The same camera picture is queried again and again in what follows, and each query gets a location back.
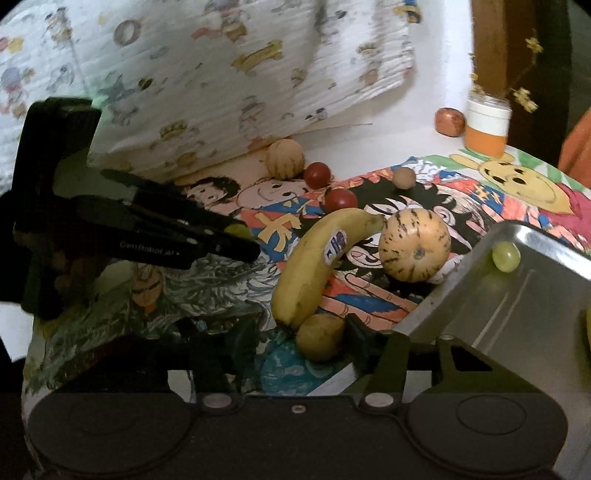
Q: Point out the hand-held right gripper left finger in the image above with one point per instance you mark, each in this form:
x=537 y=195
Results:
x=242 y=344

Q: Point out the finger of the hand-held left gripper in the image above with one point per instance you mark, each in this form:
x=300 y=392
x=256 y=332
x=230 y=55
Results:
x=207 y=249
x=175 y=203

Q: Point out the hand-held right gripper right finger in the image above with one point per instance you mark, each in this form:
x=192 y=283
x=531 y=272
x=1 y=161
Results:
x=364 y=341

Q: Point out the green grape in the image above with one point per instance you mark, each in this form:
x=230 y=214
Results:
x=239 y=230
x=505 y=256

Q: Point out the olive brown round fruit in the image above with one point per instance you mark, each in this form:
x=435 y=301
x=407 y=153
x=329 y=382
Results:
x=321 y=339

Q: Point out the red cherry tomato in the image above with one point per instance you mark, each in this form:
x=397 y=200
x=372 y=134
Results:
x=317 y=174
x=340 y=199

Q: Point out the metal tray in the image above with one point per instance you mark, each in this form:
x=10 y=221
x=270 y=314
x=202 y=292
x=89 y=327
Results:
x=508 y=314

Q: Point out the tan round fruit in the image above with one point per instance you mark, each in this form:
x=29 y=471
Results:
x=404 y=178

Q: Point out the colourful cartoon table cover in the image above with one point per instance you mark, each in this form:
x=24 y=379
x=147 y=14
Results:
x=272 y=194

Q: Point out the yellow banana with sticker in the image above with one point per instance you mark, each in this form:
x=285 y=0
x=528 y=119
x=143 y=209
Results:
x=304 y=272

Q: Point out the large striped pepino melon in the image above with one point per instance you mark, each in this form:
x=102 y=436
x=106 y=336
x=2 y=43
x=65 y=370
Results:
x=414 y=244

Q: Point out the small striped pepino melon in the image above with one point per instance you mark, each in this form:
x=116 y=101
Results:
x=285 y=158

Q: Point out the white cartoon printed blanket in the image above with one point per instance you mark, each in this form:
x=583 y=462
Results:
x=207 y=69

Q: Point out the yellow bear drawing sheet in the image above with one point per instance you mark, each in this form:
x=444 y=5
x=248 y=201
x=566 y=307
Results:
x=521 y=182

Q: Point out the reddish brown round object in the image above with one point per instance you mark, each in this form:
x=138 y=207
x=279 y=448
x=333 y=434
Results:
x=450 y=122

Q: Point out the white and orange jar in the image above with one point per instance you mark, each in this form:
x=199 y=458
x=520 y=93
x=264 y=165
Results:
x=487 y=124

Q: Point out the dried yellow flower twigs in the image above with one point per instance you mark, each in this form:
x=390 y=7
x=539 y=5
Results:
x=524 y=97

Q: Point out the brown wooden post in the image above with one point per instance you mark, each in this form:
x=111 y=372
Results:
x=494 y=46

